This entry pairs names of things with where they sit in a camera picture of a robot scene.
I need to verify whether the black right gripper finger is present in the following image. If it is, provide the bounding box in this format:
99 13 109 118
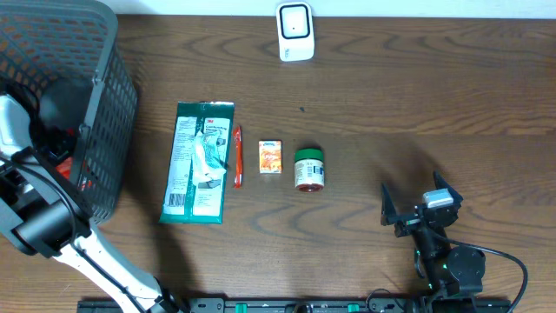
433 171 463 203
381 183 397 226

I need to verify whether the green-lid white jar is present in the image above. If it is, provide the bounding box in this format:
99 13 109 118
295 148 325 192

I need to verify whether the orange Kleenex tissue pack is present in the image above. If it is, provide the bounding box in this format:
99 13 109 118
259 140 282 174

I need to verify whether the red coffee stick sachet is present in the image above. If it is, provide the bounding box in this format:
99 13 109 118
233 126 243 189

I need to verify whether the mint green wipe packet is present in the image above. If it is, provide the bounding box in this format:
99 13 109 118
192 130 226 185

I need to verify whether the green 3M glove package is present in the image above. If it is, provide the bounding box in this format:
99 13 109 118
159 102 235 224

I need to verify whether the red snack packet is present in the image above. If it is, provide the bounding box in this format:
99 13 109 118
56 156 92 190

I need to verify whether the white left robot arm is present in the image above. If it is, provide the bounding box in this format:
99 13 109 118
1 91 190 312

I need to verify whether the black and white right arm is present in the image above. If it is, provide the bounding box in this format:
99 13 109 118
381 172 486 312

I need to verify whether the grey plastic mesh basket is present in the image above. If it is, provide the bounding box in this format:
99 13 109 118
1 1 137 223

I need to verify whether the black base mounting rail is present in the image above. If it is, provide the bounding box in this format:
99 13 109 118
77 296 513 313

